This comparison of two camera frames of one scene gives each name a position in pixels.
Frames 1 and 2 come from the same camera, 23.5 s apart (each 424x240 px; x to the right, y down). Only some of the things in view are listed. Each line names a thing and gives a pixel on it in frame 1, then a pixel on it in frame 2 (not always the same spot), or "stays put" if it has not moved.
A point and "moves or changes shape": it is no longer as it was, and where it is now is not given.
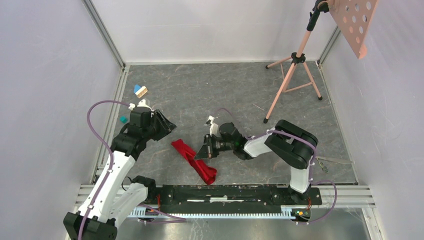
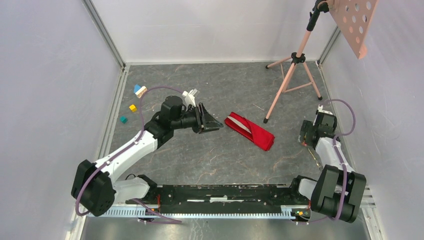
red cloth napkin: (207, 173) moves or changes shape
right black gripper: (207, 150) to (307, 126)
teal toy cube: (123, 119) stays put
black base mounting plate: (232, 198) stays put
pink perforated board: (353, 18) stays put
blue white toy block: (140, 91) stays put
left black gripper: (166, 126) to (205, 122)
